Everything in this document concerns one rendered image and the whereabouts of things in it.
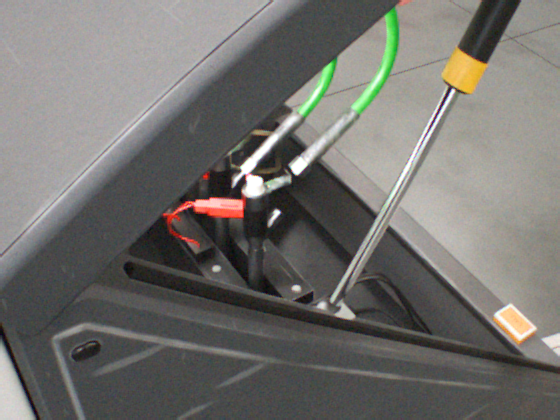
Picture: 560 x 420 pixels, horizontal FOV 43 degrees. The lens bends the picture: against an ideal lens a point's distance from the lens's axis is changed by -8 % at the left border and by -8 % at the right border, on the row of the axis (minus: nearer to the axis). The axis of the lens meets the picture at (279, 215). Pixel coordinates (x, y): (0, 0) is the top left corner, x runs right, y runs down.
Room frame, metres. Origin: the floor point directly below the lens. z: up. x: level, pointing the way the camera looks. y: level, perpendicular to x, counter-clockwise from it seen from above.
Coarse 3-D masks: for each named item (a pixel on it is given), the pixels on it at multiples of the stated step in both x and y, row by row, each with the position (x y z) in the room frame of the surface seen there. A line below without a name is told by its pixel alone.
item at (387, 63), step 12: (396, 12) 0.72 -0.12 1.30; (396, 24) 0.72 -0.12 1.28; (396, 36) 0.72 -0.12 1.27; (396, 48) 0.72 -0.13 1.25; (384, 60) 0.72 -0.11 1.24; (384, 72) 0.72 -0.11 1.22; (372, 84) 0.72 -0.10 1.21; (360, 96) 0.71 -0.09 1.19; (372, 96) 0.71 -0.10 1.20; (360, 108) 0.70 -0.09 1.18
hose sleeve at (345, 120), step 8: (344, 112) 0.70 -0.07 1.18; (352, 112) 0.70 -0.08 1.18; (336, 120) 0.69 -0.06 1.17; (344, 120) 0.69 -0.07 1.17; (352, 120) 0.69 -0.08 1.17; (328, 128) 0.69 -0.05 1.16; (336, 128) 0.68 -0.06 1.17; (344, 128) 0.69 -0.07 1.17; (320, 136) 0.68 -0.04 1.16; (328, 136) 0.68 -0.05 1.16; (336, 136) 0.68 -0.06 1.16; (312, 144) 0.68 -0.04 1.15; (320, 144) 0.67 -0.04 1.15; (328, 144) 0.67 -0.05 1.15; (304, 152) 0.67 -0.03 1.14; (312, 152) 0.67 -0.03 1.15; (320, 152) 0.67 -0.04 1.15; (304, 160) 0.66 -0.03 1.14; (312, 160) 0.66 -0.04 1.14
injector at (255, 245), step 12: (264, 192) 0.63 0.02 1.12; (252, 204) 0.62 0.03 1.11; (264, 204) 0.63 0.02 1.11; (252, 216) 0.62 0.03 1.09; (264, 216) 0.63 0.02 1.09; (276, 216) 0.64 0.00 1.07; (252, 228) 0.62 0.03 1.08; (264, 228) 0.63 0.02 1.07; (252, 240) 0.62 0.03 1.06; (252, 252) 0.63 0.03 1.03; (252, 264) 0.63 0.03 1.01; (252, 276) 0.63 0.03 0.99; (252, 288) 0.63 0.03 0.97
